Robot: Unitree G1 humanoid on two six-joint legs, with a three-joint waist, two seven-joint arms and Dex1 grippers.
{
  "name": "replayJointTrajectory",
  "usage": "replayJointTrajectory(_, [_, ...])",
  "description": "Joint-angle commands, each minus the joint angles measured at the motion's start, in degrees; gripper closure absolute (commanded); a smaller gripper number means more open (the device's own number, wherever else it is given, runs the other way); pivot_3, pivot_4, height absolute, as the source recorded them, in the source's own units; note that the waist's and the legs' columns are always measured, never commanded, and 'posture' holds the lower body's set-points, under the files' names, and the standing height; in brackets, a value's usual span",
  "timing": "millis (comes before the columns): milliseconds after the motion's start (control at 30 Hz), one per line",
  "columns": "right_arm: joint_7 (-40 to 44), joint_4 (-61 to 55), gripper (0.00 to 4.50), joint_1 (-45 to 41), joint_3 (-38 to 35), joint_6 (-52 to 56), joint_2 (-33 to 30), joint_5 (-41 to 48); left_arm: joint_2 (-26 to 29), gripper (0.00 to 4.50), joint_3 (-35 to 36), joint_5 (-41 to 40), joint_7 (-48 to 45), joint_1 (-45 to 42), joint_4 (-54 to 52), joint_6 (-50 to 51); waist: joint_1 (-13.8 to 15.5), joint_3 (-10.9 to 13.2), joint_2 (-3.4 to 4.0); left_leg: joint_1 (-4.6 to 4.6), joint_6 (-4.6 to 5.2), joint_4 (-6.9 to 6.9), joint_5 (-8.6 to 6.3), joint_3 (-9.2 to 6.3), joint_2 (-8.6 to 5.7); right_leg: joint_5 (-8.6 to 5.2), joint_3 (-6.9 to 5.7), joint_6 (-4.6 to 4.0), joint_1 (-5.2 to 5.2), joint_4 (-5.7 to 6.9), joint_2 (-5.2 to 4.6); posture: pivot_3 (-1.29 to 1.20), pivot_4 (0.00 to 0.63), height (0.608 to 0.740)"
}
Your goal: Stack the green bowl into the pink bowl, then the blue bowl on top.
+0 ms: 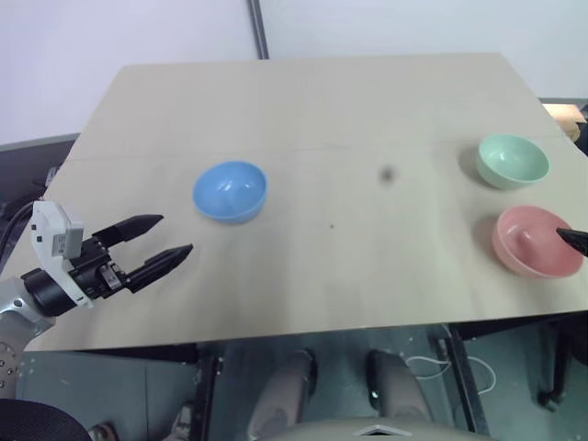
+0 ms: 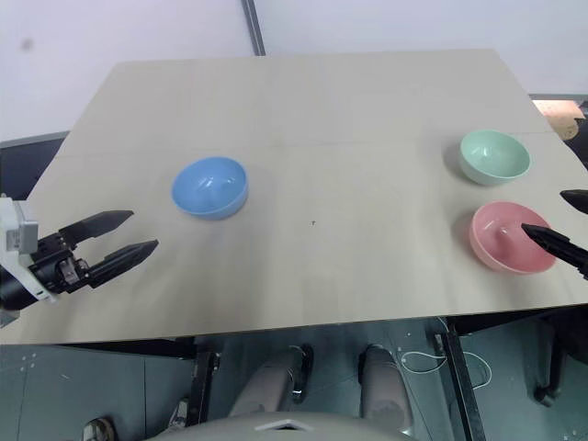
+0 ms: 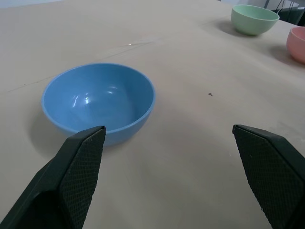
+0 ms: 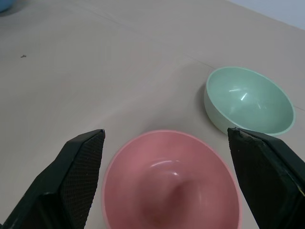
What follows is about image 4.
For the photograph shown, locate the blue object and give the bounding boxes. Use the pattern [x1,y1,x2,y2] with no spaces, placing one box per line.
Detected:
[0,0,14,13]

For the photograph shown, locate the pink red plastic bowl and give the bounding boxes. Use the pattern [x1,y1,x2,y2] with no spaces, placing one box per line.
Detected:
[101,129,244,229]

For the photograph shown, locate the light green plastic bowl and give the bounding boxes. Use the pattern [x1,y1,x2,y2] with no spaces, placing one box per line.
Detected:
[203,66,296,136]

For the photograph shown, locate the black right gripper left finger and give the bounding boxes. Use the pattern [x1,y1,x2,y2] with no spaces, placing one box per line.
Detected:
[0,129,106,229]

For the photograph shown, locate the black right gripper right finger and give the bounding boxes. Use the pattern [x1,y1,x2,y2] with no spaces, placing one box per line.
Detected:
[227,127,305,229]

